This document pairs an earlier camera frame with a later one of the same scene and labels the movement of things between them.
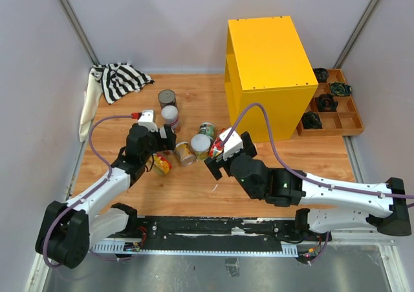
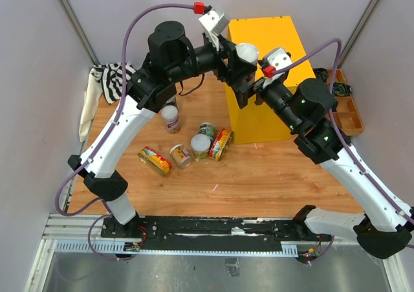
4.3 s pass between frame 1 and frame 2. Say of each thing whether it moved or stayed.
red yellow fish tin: stayed
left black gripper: moved
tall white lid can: stayed
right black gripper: moved
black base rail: stayed
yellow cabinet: stayed
